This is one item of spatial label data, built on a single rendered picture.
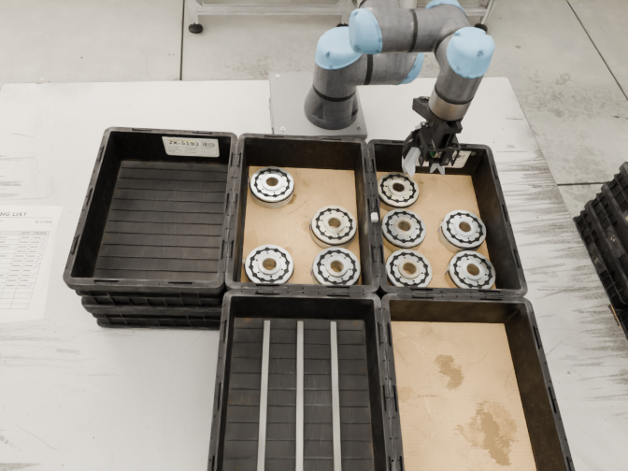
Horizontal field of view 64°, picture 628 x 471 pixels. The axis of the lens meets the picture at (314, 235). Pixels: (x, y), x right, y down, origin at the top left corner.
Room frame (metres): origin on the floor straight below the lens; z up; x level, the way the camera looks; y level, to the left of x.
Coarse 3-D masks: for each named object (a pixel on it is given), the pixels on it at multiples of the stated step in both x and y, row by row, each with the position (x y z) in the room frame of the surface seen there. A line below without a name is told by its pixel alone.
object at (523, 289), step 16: (368, 144) 0.82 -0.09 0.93; (384, 144) 0.83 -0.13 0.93; (400, 144) 0.84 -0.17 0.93; (464, 144) 0.87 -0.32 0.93; (480, 144) 0.88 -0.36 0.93; (496, 176) 0.78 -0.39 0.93; (496, 192) 0.74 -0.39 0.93; (512, 240) 0.61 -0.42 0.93; (384, 256) 0.53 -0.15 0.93; (512, 256) 0.57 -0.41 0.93; (384, 272) 0.49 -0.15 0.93; (384, 288) 0.45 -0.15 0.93; (400, 288) 0.46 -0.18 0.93; (416, 288) 0.46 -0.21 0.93; (432, 288) 0.47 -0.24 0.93; (448, 288) 0.47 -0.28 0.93; (464, 288) 0.48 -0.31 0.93
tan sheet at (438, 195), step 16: (416, 176) 0.83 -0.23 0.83; (432, 176) 0.84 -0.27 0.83; (448, 176) 0.85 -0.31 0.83; (464, 176) 0.86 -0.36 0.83; (432, 192) 0.79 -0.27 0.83; (448, 192) 0.80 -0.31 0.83; (464, 192) 0.81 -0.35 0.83; (416, 208) 0.73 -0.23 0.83; (432, 208) 0.74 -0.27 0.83; (448, 208) 0.75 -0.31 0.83; (464, 208) 0.75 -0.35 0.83; (432, 224) 0.69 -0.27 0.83; (432, 240) 0.65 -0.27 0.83; (432, 256) 0.60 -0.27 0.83; (448, 256) 0.61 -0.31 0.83; (432, 272) 0.56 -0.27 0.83
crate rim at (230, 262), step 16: (240, 144) 0.76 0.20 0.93; (240, 160) 0.73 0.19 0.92; (368, 160) 0.77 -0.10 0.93; (240, 176) 0.67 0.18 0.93; (368, 176) 0.73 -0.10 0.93; (368, 192) 0.68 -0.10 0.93; (368, 208) 0.65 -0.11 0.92; (368, 224) 0.60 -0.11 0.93; (368, 240) 0.56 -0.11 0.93; (240, 288) 0.41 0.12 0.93; (256, 288) 0.41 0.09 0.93; (272, 288) 0.43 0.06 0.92; (288, 288) 0.43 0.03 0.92; (304, 288) 0.43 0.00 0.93; (320, 288) 0.43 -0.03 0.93; (336, 288) 0.44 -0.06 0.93; (352, 288) 0.44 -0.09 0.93; (368, 288) 0.45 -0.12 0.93
